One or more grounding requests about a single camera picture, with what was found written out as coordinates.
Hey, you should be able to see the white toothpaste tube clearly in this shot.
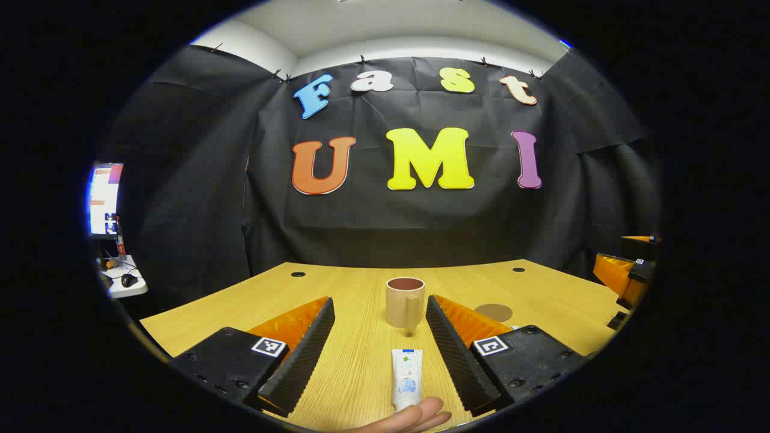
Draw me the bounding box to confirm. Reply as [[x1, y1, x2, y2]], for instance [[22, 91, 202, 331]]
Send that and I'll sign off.
[[392, 349, 423, 413]]

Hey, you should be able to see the computer monitor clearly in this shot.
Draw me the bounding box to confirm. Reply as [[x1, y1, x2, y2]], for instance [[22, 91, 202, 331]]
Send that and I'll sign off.
[[89, 162, 124, 236]]

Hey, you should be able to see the white side table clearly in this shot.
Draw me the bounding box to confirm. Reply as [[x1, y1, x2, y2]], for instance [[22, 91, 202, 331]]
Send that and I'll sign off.
[[99, 256, 149, 299]]

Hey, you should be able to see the round brown coaster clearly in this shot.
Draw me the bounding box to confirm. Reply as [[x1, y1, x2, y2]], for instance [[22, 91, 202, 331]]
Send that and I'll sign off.
[[475, 304, 514, 323]]

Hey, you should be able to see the wooden desktop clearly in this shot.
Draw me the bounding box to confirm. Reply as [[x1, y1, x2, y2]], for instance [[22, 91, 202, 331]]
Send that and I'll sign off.
[[140, 260, 632, 432]]

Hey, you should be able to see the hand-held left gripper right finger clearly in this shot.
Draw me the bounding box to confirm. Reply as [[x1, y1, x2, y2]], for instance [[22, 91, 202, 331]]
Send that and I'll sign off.
[[425, 294, 593, 417]]

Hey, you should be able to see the beige cup with brown inside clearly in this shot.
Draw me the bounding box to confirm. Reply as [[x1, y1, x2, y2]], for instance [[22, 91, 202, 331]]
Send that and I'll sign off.
[[385, 277, 427, 333]]

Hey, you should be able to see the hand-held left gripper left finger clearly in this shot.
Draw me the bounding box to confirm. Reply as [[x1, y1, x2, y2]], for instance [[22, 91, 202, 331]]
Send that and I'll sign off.
[[170, 296, 336, 419]]

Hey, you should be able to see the black backdrop cloth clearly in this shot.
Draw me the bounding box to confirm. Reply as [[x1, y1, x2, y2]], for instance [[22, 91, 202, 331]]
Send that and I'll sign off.
[[99, 45, 662, 301]]

